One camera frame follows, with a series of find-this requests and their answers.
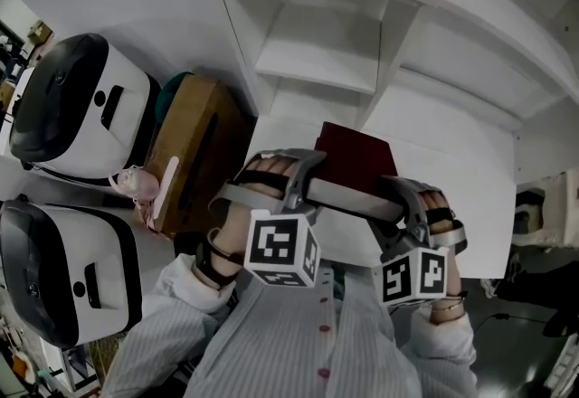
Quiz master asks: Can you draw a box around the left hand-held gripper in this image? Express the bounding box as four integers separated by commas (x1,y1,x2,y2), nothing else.
208,147,328,289

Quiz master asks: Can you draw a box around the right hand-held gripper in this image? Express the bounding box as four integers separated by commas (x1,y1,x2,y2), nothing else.
369,175,470,309

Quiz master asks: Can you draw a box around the dark red book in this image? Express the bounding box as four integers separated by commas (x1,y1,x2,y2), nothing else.
307,121,406,221

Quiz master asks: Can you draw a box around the person's right forearm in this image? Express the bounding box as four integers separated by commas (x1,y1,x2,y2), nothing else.
397,251,479,370

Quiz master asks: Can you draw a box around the person's left forearm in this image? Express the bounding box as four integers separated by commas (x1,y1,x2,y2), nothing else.
156,228,248,316

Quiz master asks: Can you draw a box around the white desk bookshelf hutch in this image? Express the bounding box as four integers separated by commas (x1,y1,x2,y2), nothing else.
183,0,579,183

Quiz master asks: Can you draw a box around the person's right hand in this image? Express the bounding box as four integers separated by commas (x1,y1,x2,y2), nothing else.
419,188,460,235

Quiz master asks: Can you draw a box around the person's left hand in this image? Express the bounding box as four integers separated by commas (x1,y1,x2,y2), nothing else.
207,157,296,264

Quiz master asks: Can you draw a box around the pink flat stick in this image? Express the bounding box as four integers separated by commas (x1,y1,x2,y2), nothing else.
151,156,181,225

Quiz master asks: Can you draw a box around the person's striped white shirt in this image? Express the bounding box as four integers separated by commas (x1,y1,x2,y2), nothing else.
101,251,480,398

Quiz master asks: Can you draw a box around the white ornate carved chair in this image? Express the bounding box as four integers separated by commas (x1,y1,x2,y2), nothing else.
513,169,579,248

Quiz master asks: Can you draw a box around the pink plush doll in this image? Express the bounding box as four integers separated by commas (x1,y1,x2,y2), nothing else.
108,165,162,225

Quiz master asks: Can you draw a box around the dark green round object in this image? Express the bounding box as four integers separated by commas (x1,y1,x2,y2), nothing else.
156,71,195,124

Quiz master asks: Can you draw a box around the white black delivery robot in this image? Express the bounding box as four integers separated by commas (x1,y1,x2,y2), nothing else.
0,200,145,350
8,33,162,183

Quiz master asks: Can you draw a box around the small brown cardboard box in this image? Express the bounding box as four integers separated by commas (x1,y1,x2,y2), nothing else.
26,20,53,44

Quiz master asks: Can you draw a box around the thin wrist bracelet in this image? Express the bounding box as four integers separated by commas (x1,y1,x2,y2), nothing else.
429,290,470,312

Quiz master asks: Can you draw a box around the black wrist strap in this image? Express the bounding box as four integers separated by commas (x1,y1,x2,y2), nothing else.
193,242,239,289

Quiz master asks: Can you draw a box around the black floor cable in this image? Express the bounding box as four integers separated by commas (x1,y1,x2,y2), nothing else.
470,313,551,336

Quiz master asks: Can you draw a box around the gold wire basket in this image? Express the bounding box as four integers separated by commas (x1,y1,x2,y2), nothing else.
88,336,122,388

